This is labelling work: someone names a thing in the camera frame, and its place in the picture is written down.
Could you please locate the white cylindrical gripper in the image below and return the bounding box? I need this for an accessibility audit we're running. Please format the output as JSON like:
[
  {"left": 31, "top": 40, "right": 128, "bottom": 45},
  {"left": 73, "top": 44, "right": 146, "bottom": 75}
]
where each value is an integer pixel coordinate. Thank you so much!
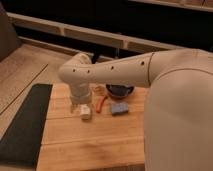
[{"left": 69, "top": 83, "right": 92, "bottom": 113}]

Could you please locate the white plastic bottle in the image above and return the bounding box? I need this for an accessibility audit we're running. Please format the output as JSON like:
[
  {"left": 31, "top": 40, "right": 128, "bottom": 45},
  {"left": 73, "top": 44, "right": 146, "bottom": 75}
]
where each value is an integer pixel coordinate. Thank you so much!
[{"left": 80, "top": 104, "right": 92, "bottom": 120}]

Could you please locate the white ceramic cup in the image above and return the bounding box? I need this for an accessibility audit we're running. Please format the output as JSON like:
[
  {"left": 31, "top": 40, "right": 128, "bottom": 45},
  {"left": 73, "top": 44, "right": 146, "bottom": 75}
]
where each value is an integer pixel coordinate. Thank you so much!
[{"left": 94, "top": 85, "right": 105, "bottom": 95}]

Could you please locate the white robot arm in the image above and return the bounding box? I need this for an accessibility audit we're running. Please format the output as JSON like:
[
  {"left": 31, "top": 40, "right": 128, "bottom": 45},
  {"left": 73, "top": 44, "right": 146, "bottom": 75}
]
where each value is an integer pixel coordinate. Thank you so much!
[{"left": 59, "top": 48, "right": 213, "bottom": 171}]

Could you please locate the black floor mat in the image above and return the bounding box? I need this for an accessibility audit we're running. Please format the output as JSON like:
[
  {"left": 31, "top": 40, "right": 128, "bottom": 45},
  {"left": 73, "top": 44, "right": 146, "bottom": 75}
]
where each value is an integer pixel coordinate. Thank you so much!
[{"left": 0, "top": 84, "right": 52, "bottom": 167}]

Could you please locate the orange carrot toy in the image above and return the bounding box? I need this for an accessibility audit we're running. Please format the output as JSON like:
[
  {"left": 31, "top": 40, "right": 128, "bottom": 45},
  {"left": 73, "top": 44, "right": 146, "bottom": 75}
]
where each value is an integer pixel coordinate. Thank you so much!
[{"left": 96, "top": 95, "right": 108, "bottom": 113}]

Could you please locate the dark ceramic bowl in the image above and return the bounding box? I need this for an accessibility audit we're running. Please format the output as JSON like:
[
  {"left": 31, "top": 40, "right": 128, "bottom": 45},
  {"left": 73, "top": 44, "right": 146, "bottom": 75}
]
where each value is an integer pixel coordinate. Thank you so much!
[{"left": 106, "top": 84, "right": 134, "bottom": 98}]

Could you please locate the blue sponge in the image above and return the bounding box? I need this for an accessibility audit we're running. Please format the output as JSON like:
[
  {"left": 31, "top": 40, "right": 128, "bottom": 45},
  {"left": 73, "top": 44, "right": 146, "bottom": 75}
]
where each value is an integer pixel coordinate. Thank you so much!
[{"left": 110, "top": 103, "right": 129, "bottom": 116}]

